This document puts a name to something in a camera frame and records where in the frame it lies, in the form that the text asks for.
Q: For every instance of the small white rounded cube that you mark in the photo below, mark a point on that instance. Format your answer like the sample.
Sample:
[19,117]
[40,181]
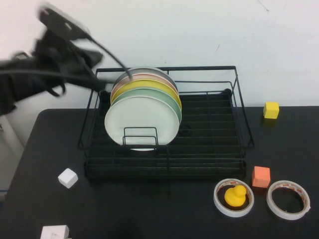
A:
[67,178]

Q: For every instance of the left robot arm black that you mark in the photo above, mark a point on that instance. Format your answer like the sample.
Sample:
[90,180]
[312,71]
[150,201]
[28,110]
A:
[15,84]

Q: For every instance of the yellow cube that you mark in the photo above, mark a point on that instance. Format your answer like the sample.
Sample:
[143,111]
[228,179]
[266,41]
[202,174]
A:
[271,110]

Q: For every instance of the black plastic drip tray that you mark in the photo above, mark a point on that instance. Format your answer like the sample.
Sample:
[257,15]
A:
[214,119]

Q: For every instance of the pink plate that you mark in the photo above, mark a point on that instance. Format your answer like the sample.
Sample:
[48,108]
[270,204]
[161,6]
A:
[149,76]

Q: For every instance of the yellow plate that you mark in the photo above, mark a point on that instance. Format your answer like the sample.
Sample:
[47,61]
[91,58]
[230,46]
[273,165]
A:
[144,84]

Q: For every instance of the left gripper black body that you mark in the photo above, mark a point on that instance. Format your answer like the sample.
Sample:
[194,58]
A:
[52,57]

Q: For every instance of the white round plate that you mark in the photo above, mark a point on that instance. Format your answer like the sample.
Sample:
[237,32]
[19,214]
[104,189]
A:
[142,122]

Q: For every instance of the white double-sided tape roll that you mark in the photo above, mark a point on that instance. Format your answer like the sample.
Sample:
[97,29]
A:
[271,206]
[219,206]

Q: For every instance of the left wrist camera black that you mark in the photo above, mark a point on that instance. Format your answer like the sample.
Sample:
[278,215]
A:
[62,22]

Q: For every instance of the yellow rubber duck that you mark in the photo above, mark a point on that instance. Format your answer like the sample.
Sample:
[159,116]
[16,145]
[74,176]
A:
[234,198]

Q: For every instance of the large white block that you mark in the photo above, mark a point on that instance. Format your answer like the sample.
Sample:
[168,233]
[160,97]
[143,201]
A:
[53,232]

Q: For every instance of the mint green plate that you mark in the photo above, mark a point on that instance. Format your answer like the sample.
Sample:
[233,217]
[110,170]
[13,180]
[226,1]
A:
[159,94]

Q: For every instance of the white cabinet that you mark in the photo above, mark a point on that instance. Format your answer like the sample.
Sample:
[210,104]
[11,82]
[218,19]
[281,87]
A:
[10,144]

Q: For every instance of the orange cube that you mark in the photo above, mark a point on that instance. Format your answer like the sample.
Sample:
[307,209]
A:
[260,176]

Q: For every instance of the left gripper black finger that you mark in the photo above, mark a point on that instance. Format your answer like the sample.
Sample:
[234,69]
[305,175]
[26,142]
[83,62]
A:
[89,59]
[89,83]

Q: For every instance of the grey plate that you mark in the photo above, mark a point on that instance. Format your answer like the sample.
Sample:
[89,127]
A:
[147,70]

